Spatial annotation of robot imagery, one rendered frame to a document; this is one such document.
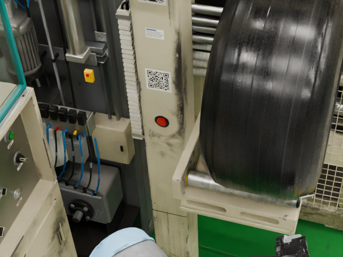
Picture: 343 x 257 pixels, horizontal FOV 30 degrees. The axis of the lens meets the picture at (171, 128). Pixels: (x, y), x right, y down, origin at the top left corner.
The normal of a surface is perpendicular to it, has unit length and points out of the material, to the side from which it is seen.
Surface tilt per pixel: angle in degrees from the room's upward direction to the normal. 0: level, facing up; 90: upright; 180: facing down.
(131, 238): 19
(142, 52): 90
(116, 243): 12
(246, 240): 0
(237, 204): 0
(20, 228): 0
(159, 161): 90
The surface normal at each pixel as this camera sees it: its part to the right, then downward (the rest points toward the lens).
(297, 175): -0.04, 0.73
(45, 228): 0.95, 0.18
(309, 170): 0.41, 0.63
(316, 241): -0.04, -0.71
